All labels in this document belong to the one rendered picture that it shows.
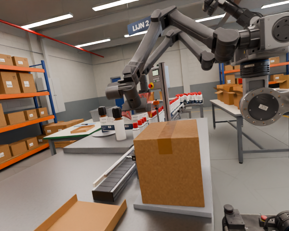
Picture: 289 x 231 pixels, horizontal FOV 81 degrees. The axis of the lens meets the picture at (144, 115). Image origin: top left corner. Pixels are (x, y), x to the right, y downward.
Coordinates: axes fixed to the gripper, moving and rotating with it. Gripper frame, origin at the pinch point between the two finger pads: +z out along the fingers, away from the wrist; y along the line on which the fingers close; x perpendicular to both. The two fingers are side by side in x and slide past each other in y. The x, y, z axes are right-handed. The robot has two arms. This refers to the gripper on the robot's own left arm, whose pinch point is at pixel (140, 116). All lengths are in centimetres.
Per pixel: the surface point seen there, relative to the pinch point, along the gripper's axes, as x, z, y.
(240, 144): -86, 184, -100
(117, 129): -34, 50, 36
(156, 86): -64, 34, -1
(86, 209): 37.9, 12.4, 24.2
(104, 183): 25.8, 16.4, 20.3
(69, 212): 40, 11, 31
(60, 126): -215, 242, 302
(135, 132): -13.0, 29.7, 12.2
